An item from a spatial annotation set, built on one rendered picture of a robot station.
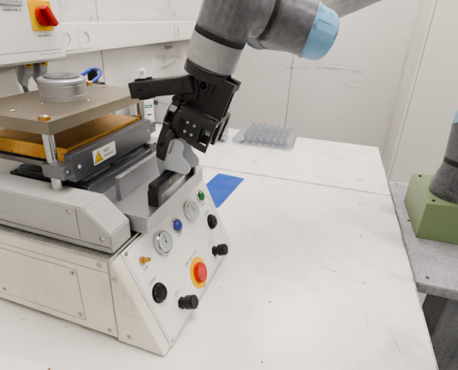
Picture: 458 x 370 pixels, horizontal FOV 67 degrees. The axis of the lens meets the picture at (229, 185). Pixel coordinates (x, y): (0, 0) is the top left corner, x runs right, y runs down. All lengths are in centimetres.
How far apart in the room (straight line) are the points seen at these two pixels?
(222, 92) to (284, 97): 253
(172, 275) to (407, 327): 44
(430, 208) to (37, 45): 97
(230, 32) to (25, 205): 40
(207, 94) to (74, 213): 26
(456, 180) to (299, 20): 65
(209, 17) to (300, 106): 257
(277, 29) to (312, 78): 249
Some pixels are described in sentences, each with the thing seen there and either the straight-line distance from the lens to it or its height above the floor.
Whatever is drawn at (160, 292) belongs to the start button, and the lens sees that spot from 61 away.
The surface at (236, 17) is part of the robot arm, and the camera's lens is 50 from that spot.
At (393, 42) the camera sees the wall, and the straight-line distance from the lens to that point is 299.
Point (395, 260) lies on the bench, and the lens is 93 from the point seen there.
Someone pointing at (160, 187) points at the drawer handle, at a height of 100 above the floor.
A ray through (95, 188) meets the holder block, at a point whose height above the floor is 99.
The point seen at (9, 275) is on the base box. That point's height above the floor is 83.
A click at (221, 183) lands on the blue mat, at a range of 116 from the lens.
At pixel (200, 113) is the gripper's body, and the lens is 54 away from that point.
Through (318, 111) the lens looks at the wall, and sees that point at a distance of 304.
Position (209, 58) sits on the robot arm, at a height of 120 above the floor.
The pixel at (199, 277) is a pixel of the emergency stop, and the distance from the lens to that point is 70.
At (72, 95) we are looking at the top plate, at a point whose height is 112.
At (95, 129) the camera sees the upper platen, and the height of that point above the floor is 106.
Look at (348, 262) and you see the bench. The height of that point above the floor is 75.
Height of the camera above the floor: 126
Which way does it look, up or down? 26 degrees down
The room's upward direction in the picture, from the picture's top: 3 degrees clockwise
